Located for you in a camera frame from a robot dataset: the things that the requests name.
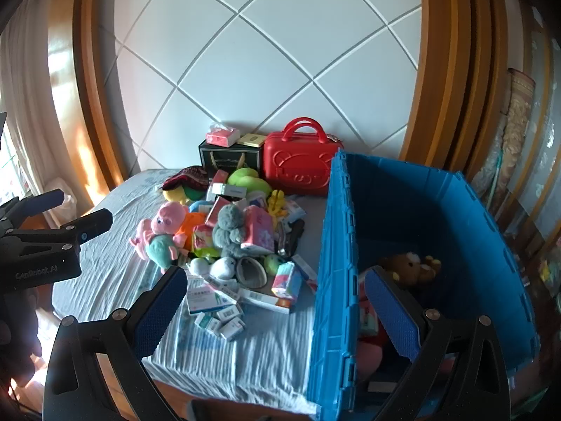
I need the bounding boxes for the green plush toy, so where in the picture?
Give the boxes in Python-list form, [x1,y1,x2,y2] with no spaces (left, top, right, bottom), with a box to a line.
[227,167,272,196]

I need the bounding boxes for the rolled patterned carpet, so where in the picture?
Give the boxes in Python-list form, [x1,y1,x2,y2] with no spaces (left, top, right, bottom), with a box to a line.
[500,68,538,211]

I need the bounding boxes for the pink plush toy red shirt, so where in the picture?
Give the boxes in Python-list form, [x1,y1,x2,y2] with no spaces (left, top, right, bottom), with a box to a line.
[357,325,393,382]

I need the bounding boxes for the black gift box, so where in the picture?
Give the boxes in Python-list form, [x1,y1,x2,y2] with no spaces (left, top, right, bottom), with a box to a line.
[198,140,264,177]

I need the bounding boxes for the pink floral tissue pack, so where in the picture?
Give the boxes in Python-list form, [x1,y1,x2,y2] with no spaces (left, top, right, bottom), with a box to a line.
[240,206,276,255]

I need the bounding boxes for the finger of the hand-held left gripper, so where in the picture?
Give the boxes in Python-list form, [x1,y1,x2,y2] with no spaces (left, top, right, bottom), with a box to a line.
[18,208,114,246]
[0,188,66,231]

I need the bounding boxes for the pastel sanitary pad packet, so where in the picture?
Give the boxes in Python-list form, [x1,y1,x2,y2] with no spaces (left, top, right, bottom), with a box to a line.
[271,262,303,301]

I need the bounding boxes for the brown bear plush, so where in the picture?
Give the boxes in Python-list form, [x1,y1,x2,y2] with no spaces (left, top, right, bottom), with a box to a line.
[380,252,442,288]

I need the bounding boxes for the red small suitcase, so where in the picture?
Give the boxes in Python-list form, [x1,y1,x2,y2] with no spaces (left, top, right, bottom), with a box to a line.
[263,117,345,196]

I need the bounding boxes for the white blue medicine box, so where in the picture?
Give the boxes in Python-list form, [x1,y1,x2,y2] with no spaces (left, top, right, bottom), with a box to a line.
[208,183,248,198]

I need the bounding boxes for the dark red knit hat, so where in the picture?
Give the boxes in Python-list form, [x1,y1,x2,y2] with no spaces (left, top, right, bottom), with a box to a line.
[163,165,214,194]

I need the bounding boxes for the orange plush toy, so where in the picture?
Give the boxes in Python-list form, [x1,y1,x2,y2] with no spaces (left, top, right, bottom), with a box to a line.
[177,213,207,250]

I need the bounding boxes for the yellow plush toy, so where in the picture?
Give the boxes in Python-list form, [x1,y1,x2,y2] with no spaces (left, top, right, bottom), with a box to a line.
[163,184,194,206]

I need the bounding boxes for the pile of medicine boxes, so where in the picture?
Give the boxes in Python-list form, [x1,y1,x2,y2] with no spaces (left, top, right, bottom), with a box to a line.
[184,267,292,343]

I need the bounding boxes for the yellow rubber toy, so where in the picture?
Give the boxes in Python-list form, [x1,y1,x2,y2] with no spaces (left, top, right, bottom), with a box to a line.
[268,189,288,220]

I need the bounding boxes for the pink pig plush teal dress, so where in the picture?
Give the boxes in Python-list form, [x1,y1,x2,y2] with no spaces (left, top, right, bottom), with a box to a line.
[130,202,190,273]

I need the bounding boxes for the grey plush slipper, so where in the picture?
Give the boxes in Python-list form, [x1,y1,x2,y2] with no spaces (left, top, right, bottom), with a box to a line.
[236,256,268,290]

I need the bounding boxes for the blue plastic storage crate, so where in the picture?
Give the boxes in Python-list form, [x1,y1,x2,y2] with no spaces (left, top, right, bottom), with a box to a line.
[307,149,541,421]

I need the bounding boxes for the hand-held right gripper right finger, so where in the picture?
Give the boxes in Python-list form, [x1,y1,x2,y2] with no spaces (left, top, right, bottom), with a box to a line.
[364,267,513,421]

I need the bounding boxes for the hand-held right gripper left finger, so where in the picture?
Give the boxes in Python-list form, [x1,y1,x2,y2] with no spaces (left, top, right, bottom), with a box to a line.
[42,266,189,421]

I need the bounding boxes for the white plush toy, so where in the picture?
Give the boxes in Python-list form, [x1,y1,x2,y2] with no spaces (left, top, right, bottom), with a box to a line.
[209,257,237,280]

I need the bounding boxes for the grey plush toy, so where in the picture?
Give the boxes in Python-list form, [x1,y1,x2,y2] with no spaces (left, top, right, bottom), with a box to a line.
[212,205,250,259]

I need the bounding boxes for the wooden headboard post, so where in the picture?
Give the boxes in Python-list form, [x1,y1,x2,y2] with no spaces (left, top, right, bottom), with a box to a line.
[46,0,145,211]
[399,0,527,180]

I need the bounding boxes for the white curtain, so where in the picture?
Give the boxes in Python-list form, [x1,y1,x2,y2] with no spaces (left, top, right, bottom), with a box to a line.
[0,0,60,229]

